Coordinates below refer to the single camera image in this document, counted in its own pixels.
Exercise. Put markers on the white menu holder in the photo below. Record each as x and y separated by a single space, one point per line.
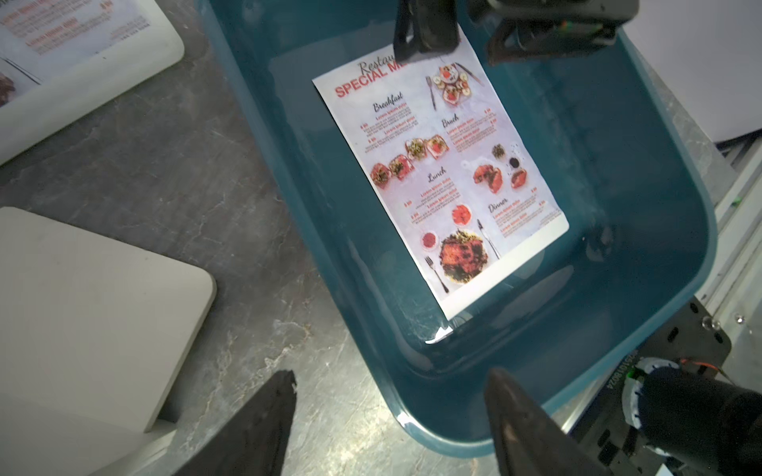
53 105
94 333

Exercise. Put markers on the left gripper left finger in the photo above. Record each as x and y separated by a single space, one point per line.
255 440

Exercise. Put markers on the teal plastic tray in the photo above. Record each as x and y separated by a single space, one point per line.
273 51

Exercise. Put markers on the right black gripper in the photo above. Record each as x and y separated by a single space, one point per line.
526 30

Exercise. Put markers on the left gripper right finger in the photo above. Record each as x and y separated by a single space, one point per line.
526 440

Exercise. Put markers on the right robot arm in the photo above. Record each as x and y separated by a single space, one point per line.
590 342

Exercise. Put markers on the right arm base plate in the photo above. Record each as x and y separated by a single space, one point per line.
660 408

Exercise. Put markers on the special menu sheet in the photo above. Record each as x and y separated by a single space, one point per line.
448 166
42 39

